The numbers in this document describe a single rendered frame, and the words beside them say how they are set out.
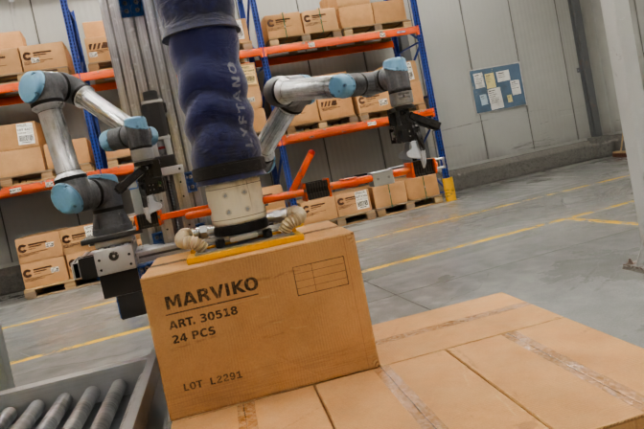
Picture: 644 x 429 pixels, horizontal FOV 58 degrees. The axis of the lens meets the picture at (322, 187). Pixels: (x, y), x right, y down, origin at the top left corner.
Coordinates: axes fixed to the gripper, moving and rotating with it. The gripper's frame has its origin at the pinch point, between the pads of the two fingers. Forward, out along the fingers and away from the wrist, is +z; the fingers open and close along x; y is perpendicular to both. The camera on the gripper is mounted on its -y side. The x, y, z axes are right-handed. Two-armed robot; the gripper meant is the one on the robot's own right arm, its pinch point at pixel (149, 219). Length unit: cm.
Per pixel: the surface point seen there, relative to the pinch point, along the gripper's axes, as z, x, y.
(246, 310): 28, -46, 26
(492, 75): -106, 892, 588
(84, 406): 53, -15, -29
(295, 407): 53, -58, 34
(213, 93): -34, -36, 29
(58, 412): 54, -13, -38
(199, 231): 5.1, -27.9, 17.3
